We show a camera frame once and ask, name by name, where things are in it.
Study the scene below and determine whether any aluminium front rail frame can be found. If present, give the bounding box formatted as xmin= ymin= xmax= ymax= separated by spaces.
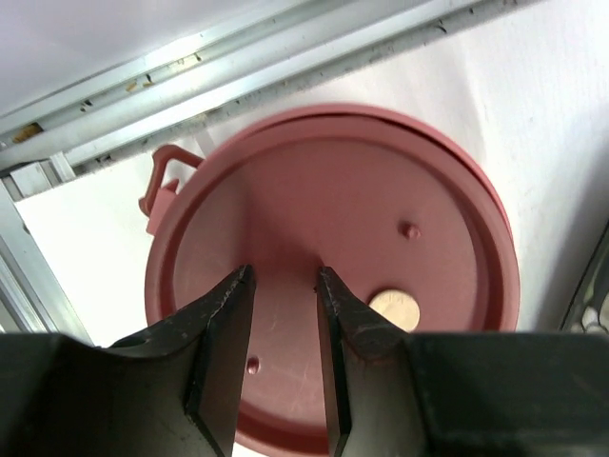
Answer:
xmin=1 ymin=1 xmax=520 ymax=341

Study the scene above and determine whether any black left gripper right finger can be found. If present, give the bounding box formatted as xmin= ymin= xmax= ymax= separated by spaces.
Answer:
xmin=316 ymin=267 xmax=608 ymax=456

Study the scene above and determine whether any pink lunch bowl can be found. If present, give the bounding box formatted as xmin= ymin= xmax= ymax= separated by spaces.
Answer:
xmin=139 ymin=103 xmax=510 ymax=235

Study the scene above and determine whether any dark red round lid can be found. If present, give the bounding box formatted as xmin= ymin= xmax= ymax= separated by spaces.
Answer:
xmin=145 ymin=115 xmax=520 ymax=456

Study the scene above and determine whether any black floral rectangular plate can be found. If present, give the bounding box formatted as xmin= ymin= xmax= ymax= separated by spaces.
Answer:
xmin=561 ymin=227 xmax=608 ymax=334

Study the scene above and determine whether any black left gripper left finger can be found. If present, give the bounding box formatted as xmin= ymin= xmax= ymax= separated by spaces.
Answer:
xmin=1 ymin=266 xmax=256 ymax=456

